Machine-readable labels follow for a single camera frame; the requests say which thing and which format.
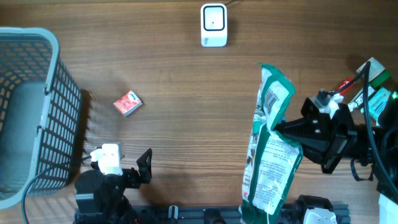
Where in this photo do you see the white barcode scanner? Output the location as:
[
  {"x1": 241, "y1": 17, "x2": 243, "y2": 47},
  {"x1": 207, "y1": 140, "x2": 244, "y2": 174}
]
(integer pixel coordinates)
[{"x1": 200, "y1": 3, "x2": 228, "y2": 47}]

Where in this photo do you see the red Nescafe stick sachet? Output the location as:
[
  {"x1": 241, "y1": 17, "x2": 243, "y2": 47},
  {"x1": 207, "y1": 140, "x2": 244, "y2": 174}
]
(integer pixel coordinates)
[{"x1": 337, "y1": 78, "x2": 353, "y2": 95}]

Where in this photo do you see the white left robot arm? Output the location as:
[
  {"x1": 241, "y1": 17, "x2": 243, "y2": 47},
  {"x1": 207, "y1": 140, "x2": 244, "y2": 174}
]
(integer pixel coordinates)
[{"x1": 74, "y1": 148, "x2": 152, "y2": 224}]

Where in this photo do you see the grey plastic mesh basket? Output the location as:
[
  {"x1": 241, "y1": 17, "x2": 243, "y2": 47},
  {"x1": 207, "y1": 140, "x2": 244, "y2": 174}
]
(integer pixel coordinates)
[{"x1": 1, "y1": 27, "x2": 82, "y2": 209}]

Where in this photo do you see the light green tissue pack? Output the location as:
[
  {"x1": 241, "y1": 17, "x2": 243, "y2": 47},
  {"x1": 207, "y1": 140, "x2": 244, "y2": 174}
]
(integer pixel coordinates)
[{"x1": 368, "y1": 87, "x2": 391, "y2": 122}]

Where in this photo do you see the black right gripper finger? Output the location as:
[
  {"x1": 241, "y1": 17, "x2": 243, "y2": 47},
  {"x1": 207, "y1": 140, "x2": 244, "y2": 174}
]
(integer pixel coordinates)
[
  {"x1": 282, "y1": 133, "x2": 330, "y2": 165},
  {"x1": 274, "y1": 116, "x2": 331, "y2": 137}
]

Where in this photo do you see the green 3M gloves package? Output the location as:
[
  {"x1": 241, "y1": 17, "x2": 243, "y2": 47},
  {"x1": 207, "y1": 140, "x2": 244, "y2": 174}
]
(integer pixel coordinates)
[{"x1": 240, "y1": 63, "x2": 303, "y2": 223}]

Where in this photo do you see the green lid jar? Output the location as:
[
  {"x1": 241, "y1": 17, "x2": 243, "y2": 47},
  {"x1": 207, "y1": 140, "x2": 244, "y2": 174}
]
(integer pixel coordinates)
[{"x1": 369, "y1": 57, "x2": 391, "y2": 89}]

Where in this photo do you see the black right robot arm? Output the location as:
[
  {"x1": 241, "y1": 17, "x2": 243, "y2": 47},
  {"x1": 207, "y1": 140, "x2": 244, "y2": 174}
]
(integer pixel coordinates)
[{"x1": 275, "y1": 98, "x2": 397, "y2": 223}]

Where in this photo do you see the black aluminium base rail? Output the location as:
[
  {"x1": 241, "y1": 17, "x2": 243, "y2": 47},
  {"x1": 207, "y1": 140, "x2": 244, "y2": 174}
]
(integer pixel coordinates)
[{"x1": 124, "y1": 195, "x2": 352, "y2": 224}]

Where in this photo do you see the small red juice box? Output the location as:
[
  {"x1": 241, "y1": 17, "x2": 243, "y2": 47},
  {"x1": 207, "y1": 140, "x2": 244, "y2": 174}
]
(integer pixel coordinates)
[{"x1": 113, "y1": 90, "x2": 142, "y2": 116}]

